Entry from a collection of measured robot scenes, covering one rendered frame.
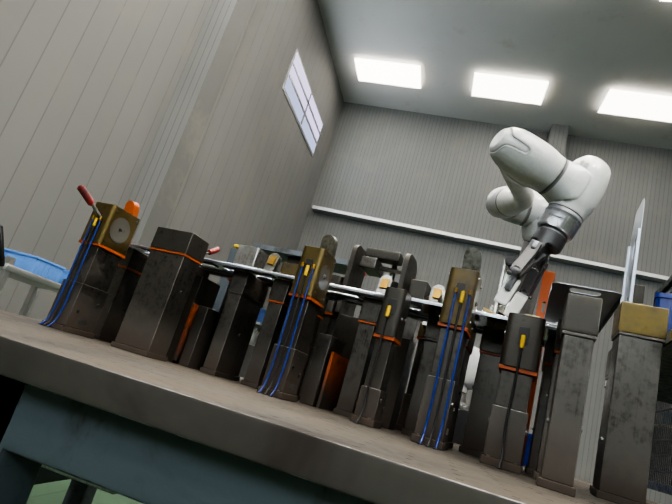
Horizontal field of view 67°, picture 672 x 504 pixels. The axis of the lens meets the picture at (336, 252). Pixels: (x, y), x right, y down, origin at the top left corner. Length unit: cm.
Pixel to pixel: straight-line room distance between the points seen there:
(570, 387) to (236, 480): 50
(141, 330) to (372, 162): 915
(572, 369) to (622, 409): 26
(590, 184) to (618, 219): 891
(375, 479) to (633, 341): 72
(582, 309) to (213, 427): 57
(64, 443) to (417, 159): 981
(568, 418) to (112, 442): 61
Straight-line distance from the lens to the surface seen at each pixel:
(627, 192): 1050
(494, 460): 100
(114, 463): 63
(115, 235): 154
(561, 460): 84
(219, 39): 574
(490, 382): 123
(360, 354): 124
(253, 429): 53
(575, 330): 85
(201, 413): 55
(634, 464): 109
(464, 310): 102
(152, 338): 134
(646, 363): 111
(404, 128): 1062
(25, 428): 70
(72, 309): 150
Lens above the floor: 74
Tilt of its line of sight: 15 degrees up
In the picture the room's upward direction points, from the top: 16 degrees clockwise
